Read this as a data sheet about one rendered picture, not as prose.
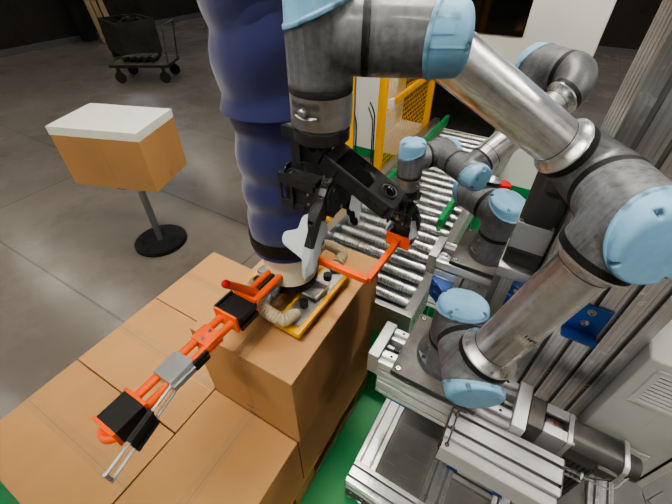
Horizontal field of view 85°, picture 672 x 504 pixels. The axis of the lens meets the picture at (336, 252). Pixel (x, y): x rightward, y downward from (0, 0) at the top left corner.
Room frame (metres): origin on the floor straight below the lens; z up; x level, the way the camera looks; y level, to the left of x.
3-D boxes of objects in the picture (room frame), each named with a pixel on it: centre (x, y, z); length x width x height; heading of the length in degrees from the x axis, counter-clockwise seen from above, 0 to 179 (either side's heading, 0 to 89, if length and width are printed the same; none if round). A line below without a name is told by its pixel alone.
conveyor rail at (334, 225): (2.39, -0.35, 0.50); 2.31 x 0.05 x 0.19; 149
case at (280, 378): (0.88, 0.15, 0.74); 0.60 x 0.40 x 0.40; 150
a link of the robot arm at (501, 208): (0.98, -0.55, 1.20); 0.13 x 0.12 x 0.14; 25
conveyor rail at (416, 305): (2.06, -0.92, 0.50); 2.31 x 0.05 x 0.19; 149
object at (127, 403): (0.36, 0.47, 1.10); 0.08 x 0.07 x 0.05; 148
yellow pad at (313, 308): (0.82, 0.07, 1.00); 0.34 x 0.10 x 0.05; 148
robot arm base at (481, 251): (0.98, -0.55, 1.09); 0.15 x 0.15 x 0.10
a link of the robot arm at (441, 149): (1.00, -0.32, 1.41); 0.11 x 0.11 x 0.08; 25
